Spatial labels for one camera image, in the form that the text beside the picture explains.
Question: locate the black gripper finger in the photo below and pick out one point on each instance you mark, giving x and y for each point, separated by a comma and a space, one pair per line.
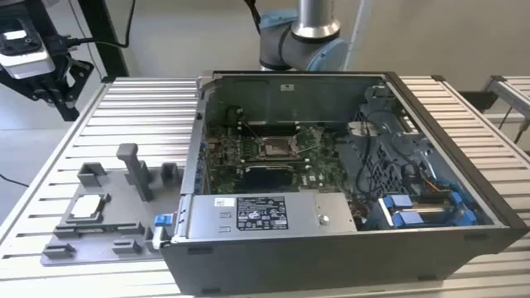
79, 74
39, 90

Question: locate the CPU chip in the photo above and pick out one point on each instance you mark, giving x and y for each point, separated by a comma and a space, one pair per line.
85, 206

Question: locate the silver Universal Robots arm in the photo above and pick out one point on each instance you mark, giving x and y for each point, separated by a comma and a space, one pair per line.
314, 18

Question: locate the CPU socket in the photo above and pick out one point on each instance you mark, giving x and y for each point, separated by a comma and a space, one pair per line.
275, 149

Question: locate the grey parts rack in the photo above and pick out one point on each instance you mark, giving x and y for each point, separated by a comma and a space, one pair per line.
120, 214

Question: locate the green RAM stick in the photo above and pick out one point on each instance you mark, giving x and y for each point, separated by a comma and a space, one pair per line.
111, 229

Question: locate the dark installed RAM stick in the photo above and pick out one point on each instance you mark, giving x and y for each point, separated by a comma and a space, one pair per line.
272, 160
268, 125

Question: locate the disk carrier with blue tab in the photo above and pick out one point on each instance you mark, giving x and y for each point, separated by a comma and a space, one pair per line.
161, 220

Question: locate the silver power supply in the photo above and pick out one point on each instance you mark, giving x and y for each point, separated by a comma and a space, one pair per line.
207, 217

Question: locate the black graphics card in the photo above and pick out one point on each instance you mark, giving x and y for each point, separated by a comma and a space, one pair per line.
267, 178

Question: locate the thin metal locking lever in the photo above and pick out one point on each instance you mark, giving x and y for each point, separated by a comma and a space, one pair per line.
308, 148

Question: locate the green motherboard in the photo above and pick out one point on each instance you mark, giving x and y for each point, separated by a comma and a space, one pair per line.
319, 174

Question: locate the open black PC case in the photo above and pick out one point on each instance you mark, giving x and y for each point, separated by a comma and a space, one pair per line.
290, 264

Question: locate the dark plastic drive cage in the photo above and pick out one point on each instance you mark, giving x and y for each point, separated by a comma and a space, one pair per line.
388, 174

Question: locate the black frame post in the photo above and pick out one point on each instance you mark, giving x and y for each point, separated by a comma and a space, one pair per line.
111, 59

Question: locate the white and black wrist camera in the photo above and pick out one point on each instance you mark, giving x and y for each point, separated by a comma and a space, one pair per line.
24, 62

